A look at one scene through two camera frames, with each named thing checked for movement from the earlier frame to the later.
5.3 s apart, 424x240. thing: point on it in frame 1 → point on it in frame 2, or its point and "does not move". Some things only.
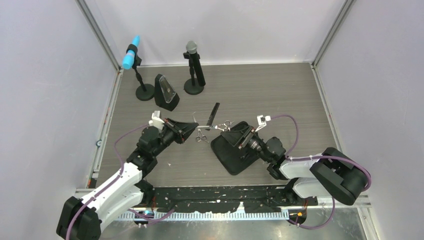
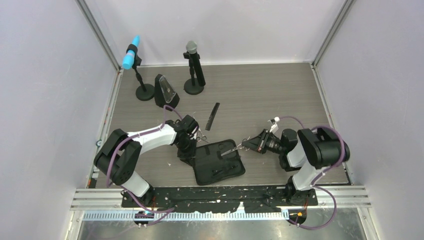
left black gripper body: [168, 134] → [186, 149]
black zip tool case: [225, 147] → [210, 166]
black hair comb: [211, 120] does not move
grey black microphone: [191, 47] does not move
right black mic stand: [190, 86] does not move
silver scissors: [200, 135] does not move
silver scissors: [226, 125] → [238, 147]
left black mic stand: [144, 92] does not move
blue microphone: [129, 58] does not move
